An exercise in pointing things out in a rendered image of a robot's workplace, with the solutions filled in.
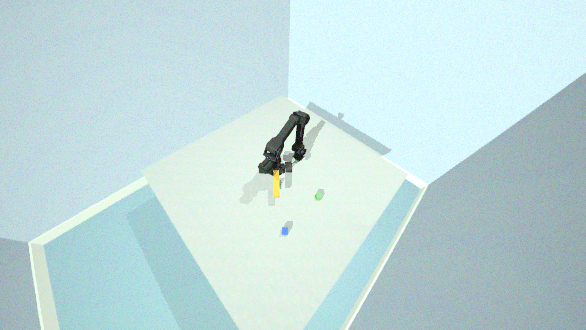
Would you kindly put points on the yellow bar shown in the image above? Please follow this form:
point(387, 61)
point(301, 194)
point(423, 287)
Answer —
point(276, 184)

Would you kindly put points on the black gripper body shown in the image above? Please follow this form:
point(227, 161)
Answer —
point(287, 167)

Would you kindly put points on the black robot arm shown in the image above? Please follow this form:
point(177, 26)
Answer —
point(276, 144)

